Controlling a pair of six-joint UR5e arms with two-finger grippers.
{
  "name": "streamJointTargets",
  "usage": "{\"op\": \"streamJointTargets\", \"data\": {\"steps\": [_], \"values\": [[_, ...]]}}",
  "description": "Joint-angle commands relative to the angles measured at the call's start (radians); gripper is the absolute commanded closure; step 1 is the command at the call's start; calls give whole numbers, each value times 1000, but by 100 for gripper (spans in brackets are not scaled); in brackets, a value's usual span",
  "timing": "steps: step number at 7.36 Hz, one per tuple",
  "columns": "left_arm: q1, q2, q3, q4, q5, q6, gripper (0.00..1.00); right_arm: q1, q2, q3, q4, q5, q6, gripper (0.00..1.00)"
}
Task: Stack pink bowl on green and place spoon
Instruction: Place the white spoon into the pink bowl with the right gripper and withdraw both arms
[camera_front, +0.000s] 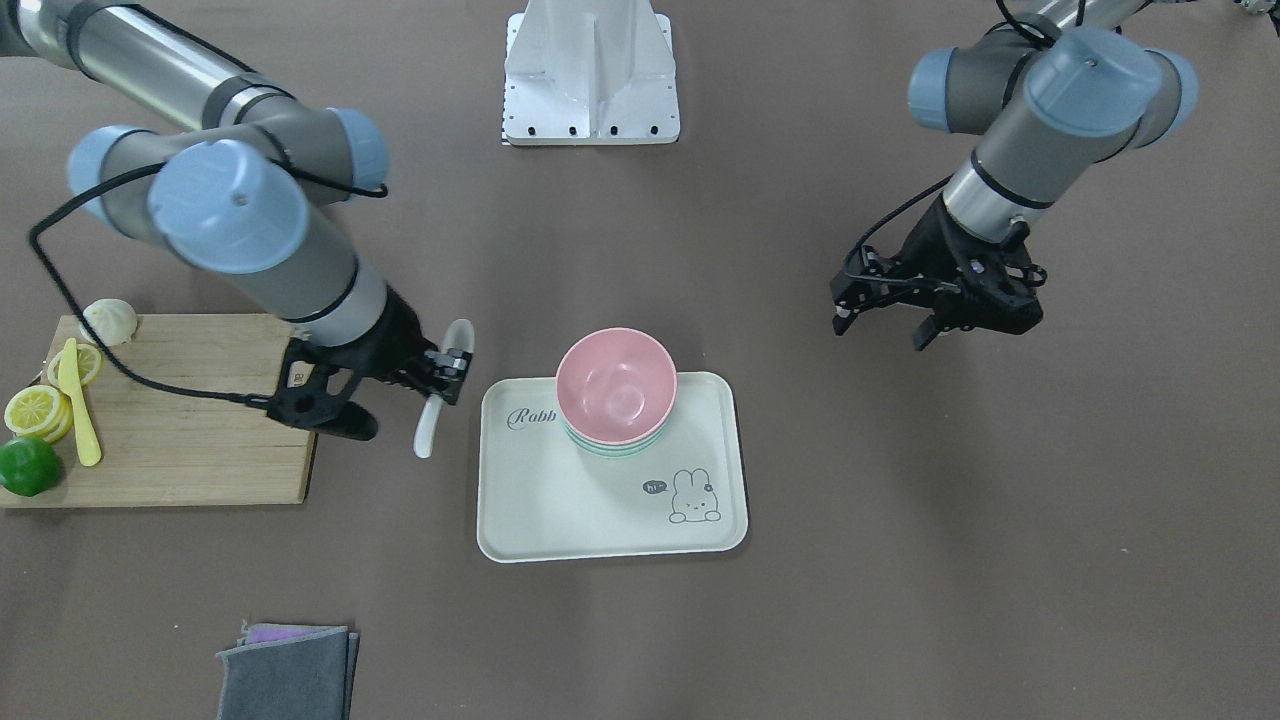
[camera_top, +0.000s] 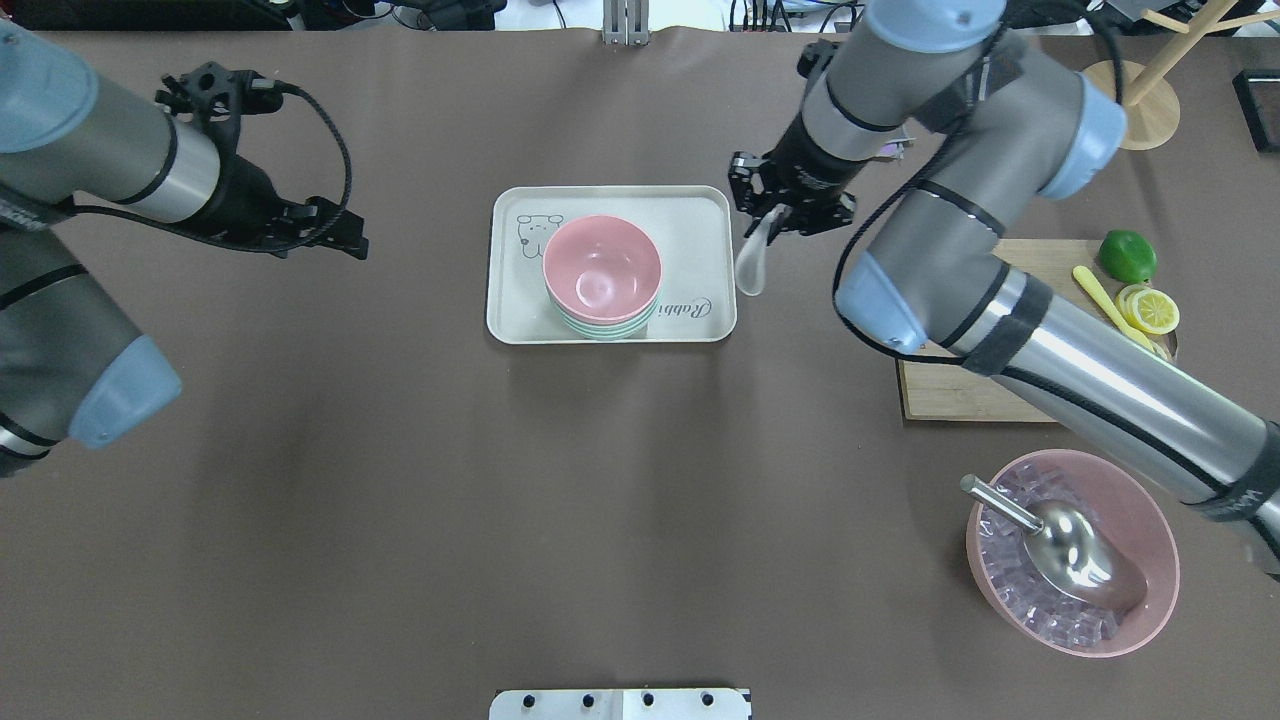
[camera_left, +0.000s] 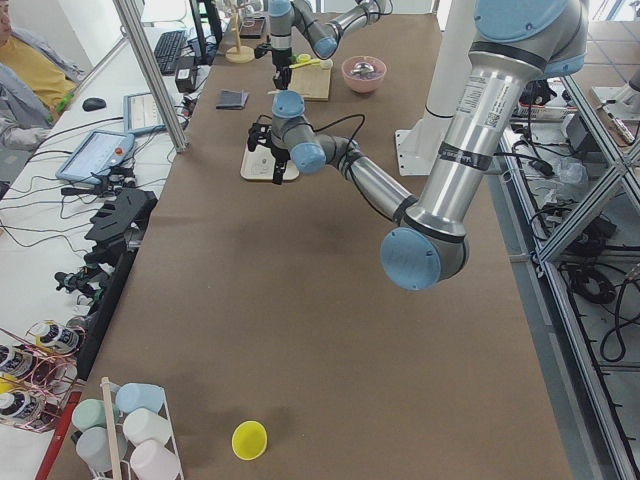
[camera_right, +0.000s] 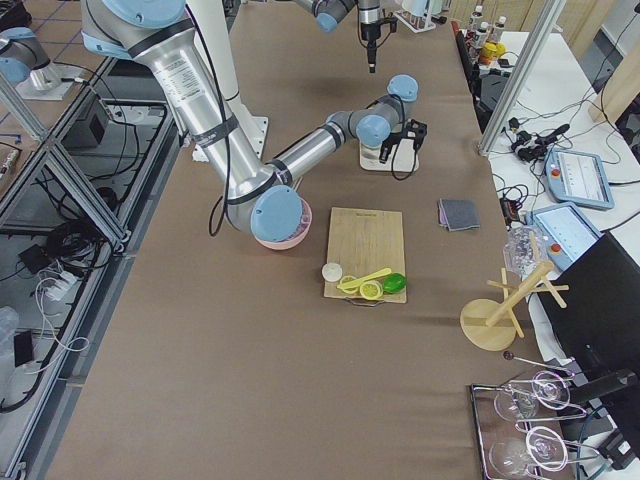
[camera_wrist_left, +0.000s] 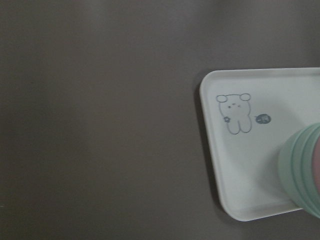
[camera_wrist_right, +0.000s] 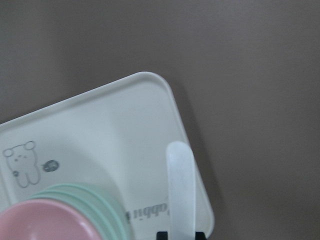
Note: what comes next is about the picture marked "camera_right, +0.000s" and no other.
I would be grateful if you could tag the white steamed bun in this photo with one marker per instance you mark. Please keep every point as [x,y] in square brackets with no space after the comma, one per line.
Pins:
[332,272]

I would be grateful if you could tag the aluminium frame post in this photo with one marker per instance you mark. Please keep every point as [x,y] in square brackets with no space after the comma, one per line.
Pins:
[541,46]

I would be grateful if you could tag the wine glass rack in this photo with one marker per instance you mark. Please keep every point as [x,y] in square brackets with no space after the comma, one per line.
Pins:
[534,450]

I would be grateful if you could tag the blue teach pendant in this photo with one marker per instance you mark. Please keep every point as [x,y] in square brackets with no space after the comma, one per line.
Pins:
[567,232]
[578,177]

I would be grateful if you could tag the large pink ice bowl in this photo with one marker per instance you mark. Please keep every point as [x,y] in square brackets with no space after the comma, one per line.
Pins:
[298,236]

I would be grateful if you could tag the lemon half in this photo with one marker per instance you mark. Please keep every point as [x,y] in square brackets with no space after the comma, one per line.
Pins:
[371,290]

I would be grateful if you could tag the yellow plastic knife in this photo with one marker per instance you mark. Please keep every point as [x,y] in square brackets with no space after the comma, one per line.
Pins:
[372,276]

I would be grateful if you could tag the bamboo cutting board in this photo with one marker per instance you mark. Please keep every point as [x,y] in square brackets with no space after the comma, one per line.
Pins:
[363,241]

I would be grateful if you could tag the wooden mug tree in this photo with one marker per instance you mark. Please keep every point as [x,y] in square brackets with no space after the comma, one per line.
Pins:
[492,325]

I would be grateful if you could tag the green lime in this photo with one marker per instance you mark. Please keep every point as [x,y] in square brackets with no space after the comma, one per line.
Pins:
[394,283]

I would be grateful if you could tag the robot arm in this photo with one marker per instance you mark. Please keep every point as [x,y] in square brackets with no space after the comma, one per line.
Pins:
[328,14]
[185,44]

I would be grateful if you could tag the lemon slice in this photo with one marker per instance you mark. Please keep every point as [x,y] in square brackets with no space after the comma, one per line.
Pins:
[342,285]

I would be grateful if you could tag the grey folded cloth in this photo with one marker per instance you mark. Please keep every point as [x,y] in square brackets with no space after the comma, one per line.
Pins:
[457,214]

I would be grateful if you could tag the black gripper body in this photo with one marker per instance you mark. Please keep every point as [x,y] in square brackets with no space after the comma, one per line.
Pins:
[389,145]
[369,33]

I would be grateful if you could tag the white rabbit tray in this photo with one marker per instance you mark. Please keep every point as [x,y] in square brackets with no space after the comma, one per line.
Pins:
[401,160]

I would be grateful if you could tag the black monitor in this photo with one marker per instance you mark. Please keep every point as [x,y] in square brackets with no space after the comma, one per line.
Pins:
[599,328]

